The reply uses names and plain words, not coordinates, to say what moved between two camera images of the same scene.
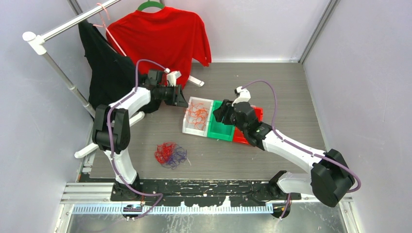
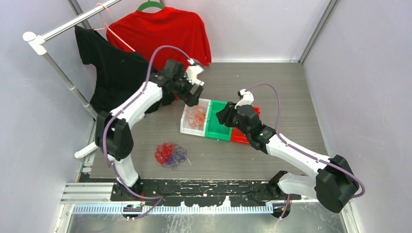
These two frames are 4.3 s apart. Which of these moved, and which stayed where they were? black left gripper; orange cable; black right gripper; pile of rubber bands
Moved: black left gripper
Stayed: orange cable; black right gripper; pile of rubber bands
